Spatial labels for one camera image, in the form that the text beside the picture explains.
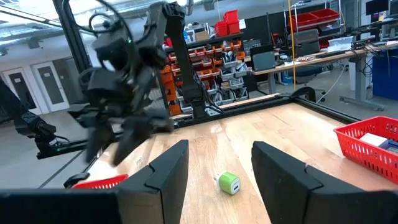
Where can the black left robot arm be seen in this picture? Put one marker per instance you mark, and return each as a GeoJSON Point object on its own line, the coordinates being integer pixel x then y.
{"type": "Point", "coordinates": [180, 46]}

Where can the dark blue office chair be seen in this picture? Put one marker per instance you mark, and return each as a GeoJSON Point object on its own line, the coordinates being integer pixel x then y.
{"type": "Point", "coordinates": [308, 73]}

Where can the red plastic slotted basket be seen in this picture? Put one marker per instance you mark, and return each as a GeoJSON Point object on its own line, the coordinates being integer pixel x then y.
{"type": "Point", "coordinates": [367, 155]}
{"type": "Point", "coordinates": [102, 183]}

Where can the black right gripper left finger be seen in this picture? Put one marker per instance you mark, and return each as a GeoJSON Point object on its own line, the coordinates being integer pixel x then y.
{"type": "Point", "coordinates": [155, 193]}

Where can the green usb wall charger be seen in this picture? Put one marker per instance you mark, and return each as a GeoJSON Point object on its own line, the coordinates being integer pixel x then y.
{"type": "Point", "coordinates": [228, 183]}

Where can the red bins on rack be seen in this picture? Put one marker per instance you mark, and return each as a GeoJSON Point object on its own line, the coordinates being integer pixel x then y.
{"type": "Point", "coordinates": [311, 18]}

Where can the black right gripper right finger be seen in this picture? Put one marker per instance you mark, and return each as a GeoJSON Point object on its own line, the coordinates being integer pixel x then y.
{"type": "Point", "coordinates": [286, 193]}

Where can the stacked red bins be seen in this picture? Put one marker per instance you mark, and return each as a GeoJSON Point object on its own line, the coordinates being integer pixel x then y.
{"type": "Point", "coordinates": [227, 25]}

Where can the shelf with orange grey bins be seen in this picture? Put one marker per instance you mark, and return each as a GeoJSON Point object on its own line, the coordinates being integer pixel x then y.
{"type": "Point", "coordinates": [230, 74]}

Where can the small white box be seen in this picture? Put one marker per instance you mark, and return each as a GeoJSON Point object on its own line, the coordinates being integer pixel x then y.
{"type": "Point", "coordinates": [373, 139]}

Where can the white double door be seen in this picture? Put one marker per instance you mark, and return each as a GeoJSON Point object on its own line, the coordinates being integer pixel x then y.
{"type": "Point", "coordinates": [49, 84]}

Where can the dark blue calculator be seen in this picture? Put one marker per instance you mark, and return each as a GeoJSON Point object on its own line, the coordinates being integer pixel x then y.
{"type": "Point", "coordinates": [391, 146]}

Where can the wooden desk grey legs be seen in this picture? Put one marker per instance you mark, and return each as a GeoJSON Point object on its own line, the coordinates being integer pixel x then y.
{"type": "Point", "coordinates": [311, 59]}

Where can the black aluminium table frame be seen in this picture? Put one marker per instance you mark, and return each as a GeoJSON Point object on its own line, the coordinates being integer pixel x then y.
{"type": "Point", "coordinates": [248, 109]}

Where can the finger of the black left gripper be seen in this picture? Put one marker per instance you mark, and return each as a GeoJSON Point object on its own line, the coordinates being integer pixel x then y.
{"type": "Point", "coordinates": [98, 140]}
{"type": "Point", "coordinates": [132, 140]}

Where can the blue storage bin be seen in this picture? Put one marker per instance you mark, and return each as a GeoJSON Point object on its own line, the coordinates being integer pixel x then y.
{"type": "Point", "coordinates": [385, 77]}

